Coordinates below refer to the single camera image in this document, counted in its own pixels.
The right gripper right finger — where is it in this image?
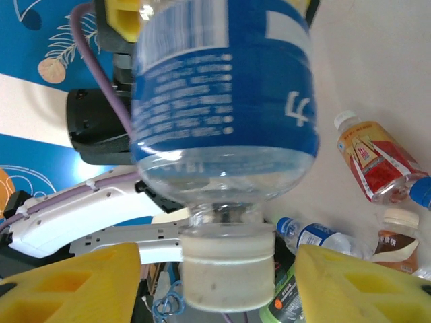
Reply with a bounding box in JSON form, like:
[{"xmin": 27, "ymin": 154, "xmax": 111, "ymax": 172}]
[{"xmin": 295, "ymin": 244, "xmax": 431, "ymax": 323}]

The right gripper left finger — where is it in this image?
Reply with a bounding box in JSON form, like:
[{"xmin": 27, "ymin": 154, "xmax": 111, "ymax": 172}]
[{"xmin": 0, "ymin": 242, "xmax": 141, "ymax": 323}]

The brown coffee drink bottle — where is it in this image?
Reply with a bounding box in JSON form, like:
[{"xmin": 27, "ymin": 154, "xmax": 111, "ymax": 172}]
[{"xmin": 372, "ymin": 207, "xmax": 421, "ymax": 274}]

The water bottle blue label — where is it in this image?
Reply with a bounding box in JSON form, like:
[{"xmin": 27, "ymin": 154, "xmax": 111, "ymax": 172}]
[{"xmin": 275, "ymin": 216, "xmax": 374, "ymax": 262}]

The clear bottle blue cap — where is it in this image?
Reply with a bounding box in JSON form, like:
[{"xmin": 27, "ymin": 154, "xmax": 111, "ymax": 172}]
[{"xmin": 409, "ymin": 176, "xmax": 431, "ymax": 211}]

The blue label bottle white cap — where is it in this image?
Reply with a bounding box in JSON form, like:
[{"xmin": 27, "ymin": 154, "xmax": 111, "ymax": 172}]
[{"xmin": 129, "ymin": 0, "xmax": 321, "ymax": 312}]

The red yellow label bottle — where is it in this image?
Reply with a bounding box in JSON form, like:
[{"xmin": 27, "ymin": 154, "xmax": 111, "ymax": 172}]
[{"xmin": 334, "ymin": 110, "xmax": 430, "ymax": 206}]

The green cylindrical canister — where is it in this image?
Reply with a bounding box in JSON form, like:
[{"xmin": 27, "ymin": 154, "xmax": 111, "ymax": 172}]
[{"xmin": 258, "ymin": 262, "xmax": 306, "ymax": 323}]

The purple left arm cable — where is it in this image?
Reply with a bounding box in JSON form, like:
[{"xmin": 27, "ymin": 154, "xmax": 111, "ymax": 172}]
[{"xmin": 0, "ymin": 3, "xmax": 250, "ymax": 323}]

